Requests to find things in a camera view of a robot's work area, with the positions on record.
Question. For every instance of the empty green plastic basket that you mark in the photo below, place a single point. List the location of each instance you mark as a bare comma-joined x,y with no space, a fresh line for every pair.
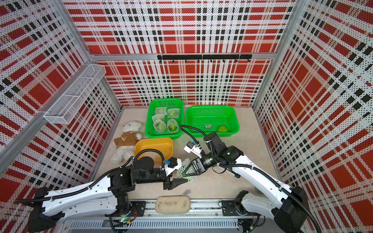
164,118

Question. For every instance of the beige sponge block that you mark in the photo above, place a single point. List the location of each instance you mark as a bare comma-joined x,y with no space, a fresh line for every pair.
172,205

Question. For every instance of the white teddy bear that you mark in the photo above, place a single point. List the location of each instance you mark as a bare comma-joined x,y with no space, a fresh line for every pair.
126,142

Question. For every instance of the black hook rail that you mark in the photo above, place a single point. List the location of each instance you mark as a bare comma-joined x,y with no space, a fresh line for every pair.
205,57

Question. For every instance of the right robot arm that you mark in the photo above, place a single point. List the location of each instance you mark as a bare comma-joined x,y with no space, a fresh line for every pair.
287,206

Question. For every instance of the green basket with fruit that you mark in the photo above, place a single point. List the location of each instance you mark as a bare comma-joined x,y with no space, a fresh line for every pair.
213,119

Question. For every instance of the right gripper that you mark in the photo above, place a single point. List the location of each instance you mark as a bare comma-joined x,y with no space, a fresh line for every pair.
199,166

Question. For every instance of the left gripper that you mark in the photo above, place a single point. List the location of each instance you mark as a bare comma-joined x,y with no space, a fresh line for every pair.
172,185

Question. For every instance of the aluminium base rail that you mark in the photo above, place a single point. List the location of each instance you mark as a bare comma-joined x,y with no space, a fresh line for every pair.
203,214

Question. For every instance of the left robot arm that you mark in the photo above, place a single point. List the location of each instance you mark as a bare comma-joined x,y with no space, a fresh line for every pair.
107,195

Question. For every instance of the yellow plastic bowl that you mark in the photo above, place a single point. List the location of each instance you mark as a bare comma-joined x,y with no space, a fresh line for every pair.
164,145

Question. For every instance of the clear wall shelf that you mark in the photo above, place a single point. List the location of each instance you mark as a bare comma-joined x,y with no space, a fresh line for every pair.
67,106

